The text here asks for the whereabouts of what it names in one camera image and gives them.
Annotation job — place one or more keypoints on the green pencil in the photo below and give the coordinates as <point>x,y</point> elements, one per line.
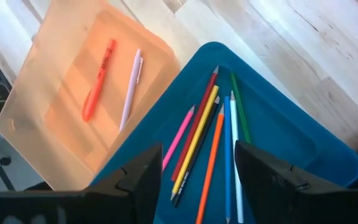
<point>240,109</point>

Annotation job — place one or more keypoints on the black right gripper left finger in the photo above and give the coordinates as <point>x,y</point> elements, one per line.
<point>141,186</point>

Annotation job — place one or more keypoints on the orange translucent plastic bin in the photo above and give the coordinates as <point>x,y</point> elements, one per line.
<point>42,93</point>

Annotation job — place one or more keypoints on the orange highlighter pen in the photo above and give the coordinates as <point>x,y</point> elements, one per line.
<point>99,81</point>

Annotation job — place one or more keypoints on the red pencil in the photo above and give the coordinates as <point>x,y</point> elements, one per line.
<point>202,105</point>

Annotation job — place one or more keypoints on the pale pink pen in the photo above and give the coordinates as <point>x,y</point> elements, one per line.
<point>131,90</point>

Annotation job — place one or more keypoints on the yellow pencil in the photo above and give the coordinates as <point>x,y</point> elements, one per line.
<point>197,137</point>

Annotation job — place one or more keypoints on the white pencil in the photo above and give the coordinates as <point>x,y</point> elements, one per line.
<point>234,124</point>

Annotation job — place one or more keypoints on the blue plastic bin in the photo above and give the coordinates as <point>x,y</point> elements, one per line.
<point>275,124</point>

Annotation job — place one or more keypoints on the black chair caster wheel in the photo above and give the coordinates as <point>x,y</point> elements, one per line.
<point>5,160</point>

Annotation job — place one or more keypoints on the orange pencil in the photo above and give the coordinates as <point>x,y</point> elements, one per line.
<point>211,158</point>

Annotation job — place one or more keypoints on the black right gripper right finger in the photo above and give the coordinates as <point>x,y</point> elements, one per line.
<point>278,193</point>

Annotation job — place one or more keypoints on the black pencil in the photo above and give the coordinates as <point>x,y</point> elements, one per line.
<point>182,190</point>

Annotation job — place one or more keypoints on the pink pencil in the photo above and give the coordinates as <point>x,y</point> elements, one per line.
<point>179,135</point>

